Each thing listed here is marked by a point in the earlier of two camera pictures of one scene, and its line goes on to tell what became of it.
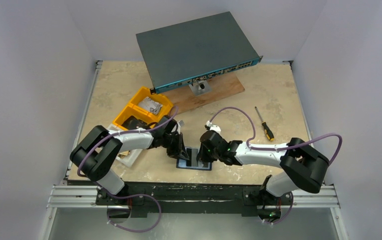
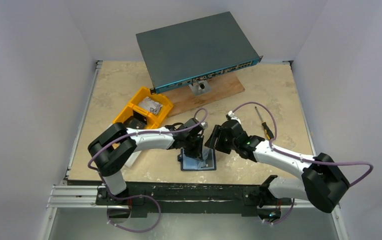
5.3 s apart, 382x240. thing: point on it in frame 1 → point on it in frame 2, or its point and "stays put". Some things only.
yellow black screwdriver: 268,132 stays put
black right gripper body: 206,149 → 215,139
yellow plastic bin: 147,107 stays put
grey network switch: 180,54 stays put
